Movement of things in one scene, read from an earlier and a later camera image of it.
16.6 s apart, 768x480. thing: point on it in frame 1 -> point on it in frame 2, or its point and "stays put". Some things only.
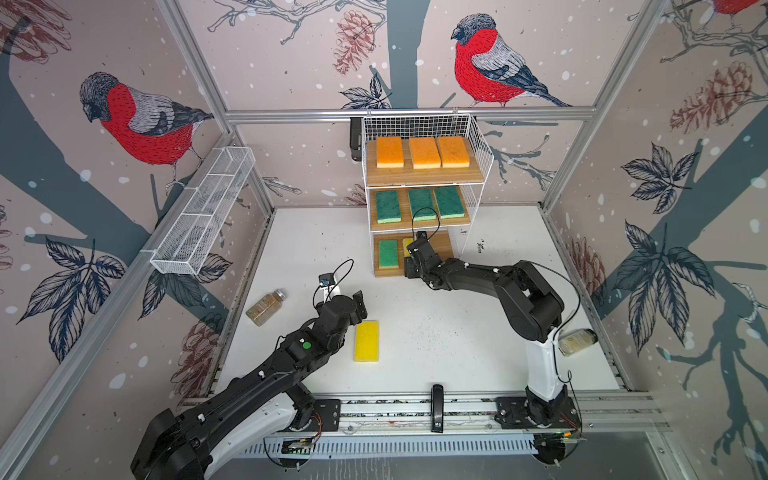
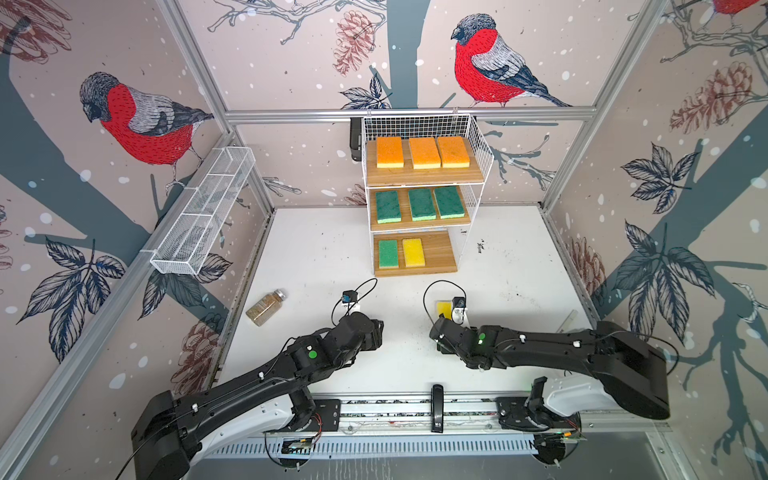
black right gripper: [408, 268] -> [469, 330]
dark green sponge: [449, 202] stays put
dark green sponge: [388, 207] stays put
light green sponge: [388, 254] stays put
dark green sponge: [422, 204] stays put
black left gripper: [362, 312] -> [377, 333]
